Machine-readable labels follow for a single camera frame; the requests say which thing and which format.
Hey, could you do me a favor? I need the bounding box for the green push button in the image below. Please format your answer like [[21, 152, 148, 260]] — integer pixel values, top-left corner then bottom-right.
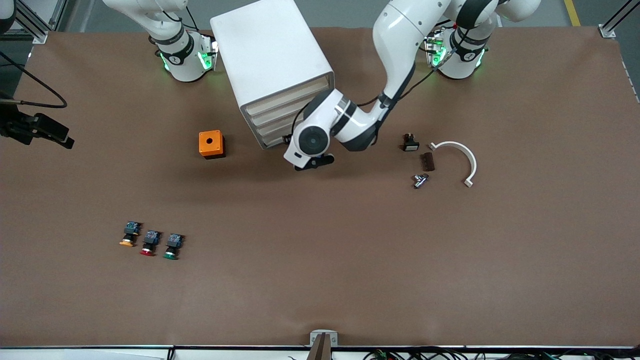
[[163, 233, 185, 261]]

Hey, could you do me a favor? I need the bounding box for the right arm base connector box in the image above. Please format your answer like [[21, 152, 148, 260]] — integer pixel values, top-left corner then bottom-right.
[[200, 32, 219, 71]]

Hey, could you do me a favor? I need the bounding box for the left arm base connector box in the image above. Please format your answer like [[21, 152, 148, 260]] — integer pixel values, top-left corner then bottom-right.
[[425, 30, 447, 68]]

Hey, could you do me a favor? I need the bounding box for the yellow push button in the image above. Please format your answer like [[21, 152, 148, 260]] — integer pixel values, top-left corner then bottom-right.
[[119, 221, 142, 248]]

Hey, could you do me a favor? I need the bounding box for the red push button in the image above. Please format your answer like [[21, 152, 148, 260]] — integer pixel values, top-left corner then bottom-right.
[[139, 229, 163, 257]]

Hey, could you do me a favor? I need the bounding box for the orange box with hole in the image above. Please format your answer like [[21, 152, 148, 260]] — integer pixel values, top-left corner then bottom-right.
[[198, 130, 226, 160]]

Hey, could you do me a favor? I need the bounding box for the brown table cover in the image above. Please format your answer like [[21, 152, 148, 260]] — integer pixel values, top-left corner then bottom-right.
[[0, 25, 640, 348]]

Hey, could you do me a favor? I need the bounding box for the aluminium profile post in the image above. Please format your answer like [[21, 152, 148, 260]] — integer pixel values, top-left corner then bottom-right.
[[599, 0, 640, 38], [15, 0, 68, 45]]

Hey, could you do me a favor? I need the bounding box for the white curved bracket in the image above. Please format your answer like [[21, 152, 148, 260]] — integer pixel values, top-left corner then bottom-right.
[[428, 141, 478, 189]]

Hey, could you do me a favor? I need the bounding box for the grey metal bracket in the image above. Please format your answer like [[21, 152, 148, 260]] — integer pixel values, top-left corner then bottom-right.
[[307, 330, 338, 360]]

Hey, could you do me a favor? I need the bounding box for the white table edge rail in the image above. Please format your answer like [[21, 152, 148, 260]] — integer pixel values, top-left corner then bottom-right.
[[0, 345, 640, 360]]

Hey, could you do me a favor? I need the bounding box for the black cable bundle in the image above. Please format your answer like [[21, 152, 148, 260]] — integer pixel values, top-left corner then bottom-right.
[[362, 347, 640, 360]]

